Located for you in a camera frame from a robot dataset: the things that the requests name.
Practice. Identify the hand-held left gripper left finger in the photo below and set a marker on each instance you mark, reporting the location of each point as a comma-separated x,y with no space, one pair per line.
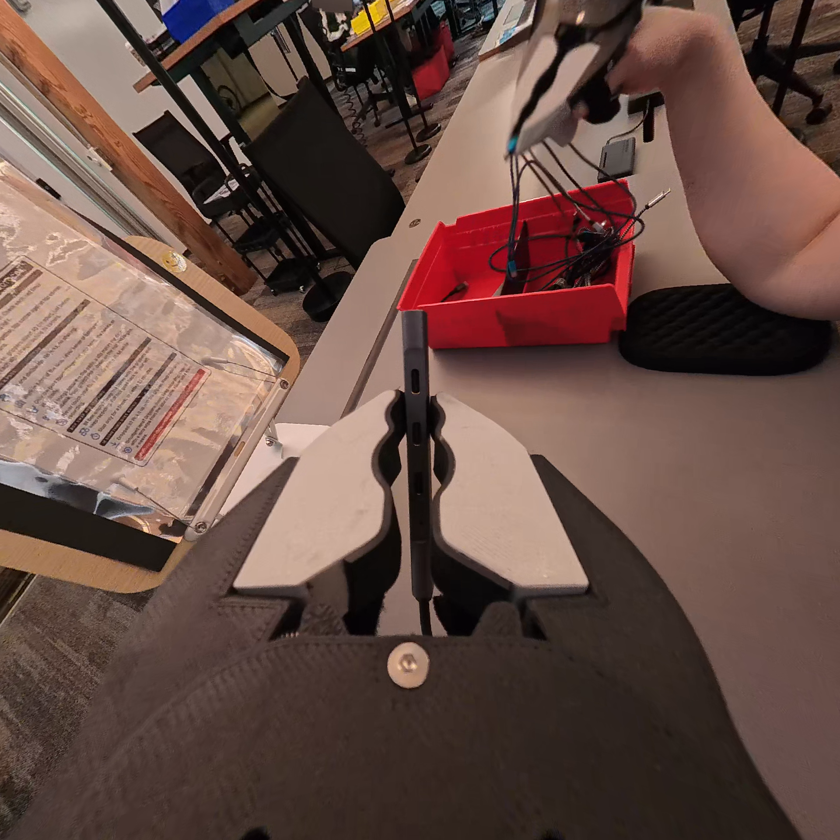
315,505

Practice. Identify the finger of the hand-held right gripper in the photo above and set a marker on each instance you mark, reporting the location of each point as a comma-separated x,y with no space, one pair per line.
564,111
538,52

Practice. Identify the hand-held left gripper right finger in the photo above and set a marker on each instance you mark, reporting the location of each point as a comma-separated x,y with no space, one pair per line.
505,512

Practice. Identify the dark grey usb hub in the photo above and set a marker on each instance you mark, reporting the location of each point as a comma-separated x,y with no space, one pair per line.
415,367

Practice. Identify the red plastic bin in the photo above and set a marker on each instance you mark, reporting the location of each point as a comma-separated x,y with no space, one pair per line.
525,321

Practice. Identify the person's right forearm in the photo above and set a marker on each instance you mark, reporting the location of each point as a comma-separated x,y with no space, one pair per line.
754,197

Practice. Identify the person's right hand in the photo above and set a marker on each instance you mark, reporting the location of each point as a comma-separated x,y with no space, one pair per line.
676,52

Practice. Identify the white tablet stand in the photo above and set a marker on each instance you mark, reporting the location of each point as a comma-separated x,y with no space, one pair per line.
295,439

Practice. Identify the red floor bin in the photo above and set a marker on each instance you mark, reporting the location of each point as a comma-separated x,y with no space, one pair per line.
430,72

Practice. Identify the black bin divider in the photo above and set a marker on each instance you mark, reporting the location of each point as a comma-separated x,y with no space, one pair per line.
518,262

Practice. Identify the row of yellow bins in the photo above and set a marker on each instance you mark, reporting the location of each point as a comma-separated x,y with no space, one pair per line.
367,16

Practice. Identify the black office chair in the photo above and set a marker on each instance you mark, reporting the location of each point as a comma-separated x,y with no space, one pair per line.
787,59

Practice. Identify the black rolling cart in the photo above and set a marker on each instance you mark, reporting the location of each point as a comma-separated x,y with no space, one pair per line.
289,279

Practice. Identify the black quilted wrist rest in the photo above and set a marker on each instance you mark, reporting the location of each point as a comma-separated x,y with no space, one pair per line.
722,328

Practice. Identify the wooden sign board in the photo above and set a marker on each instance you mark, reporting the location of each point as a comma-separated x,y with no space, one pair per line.
98,341

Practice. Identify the blue storage bin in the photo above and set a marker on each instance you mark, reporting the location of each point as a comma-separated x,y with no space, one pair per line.
197,13

